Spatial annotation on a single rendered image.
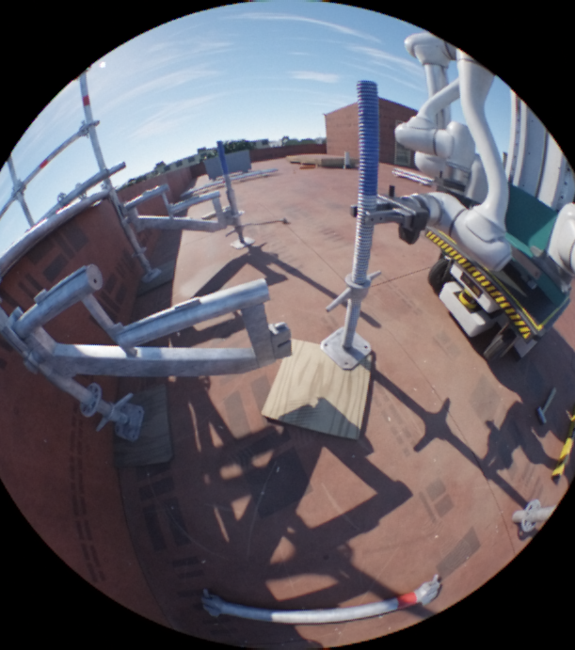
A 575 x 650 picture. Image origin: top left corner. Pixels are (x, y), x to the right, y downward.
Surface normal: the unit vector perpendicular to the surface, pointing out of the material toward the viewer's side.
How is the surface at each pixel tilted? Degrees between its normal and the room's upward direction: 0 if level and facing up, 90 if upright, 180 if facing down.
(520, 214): 90
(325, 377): 0
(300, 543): 0
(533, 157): 90
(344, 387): 0
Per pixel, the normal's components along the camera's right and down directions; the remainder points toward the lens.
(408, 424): -0.11, -0.65
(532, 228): -0.98, 0.21
